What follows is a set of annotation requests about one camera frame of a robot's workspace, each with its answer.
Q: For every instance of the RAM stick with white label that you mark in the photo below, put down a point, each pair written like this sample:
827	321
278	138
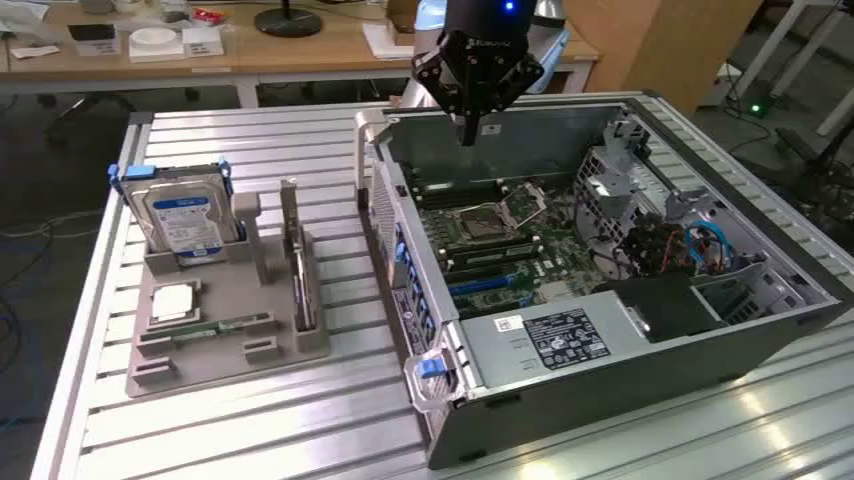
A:
494	253

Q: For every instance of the open black PC case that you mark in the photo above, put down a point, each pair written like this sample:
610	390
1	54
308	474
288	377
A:
601	415

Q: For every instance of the grey printed parts rack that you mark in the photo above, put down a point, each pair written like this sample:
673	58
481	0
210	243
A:
228	295

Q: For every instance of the grey power supply unit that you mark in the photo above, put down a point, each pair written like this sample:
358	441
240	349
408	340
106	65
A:
508	350

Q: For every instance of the plain white box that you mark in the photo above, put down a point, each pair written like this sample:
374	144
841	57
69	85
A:
202	42

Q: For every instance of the silver hard disk blue label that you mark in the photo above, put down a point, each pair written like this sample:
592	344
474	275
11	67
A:
187	225

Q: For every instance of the graphics card with metal bracket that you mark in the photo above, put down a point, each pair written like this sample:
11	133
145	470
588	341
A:
302	280

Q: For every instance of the metal disk bay cage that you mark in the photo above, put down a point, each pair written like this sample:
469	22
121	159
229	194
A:
614	190

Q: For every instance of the white box black top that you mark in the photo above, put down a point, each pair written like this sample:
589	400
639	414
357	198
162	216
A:
95	40

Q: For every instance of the wooden desk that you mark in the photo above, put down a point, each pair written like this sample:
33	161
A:
81	66

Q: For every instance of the white box round dish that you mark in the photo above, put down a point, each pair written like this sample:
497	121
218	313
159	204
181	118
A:
155	45

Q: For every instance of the blue case latch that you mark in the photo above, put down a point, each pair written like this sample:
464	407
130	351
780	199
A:
429	367

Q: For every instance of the black plastic shroud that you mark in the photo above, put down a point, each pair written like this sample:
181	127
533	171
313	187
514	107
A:
661	310

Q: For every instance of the white paper stack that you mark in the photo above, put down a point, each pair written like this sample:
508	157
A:
388	42

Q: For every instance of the green motherboard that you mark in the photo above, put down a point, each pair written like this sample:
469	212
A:
557	240

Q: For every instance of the CPU socket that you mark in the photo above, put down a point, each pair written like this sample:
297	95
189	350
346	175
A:
481	225

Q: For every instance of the silver CPU chip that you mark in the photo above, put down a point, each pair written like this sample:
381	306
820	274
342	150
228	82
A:
173	302

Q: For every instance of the white paper slip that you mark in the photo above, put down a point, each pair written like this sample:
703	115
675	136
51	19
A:
35	51

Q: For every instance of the black office chair base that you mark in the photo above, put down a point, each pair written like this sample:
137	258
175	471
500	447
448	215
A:
87	105

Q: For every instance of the device with green light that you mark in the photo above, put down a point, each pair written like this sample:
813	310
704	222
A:
756	107

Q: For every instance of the wooden cabinet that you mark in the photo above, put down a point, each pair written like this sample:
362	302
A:
695	50

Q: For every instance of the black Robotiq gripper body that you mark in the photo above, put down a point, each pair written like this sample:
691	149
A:
488	65

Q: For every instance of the black round lamp base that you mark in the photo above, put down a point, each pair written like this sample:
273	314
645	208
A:
289	22

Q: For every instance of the red package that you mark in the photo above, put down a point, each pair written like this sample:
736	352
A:
209	16

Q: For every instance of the blue expansion slot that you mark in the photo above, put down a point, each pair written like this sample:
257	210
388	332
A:
484	286

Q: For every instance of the blue label hard drive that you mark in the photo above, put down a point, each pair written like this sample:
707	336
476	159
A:
137	173

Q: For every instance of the white desk frame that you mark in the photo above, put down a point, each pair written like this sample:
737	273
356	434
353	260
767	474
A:
760	60

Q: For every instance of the metal socket cover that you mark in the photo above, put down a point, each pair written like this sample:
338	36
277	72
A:
528	202

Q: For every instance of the small silver chipset heatsink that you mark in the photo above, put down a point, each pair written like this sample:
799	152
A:
556	293

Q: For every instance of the brown cardboard box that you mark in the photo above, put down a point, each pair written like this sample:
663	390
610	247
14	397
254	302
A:
401	15

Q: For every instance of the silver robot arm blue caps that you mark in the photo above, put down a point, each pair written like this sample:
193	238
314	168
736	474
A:
553	10

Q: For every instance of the blue card retainer strip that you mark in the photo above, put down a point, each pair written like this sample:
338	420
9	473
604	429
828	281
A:
401	250

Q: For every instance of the green RAM stick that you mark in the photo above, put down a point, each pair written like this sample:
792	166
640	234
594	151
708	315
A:
214	328

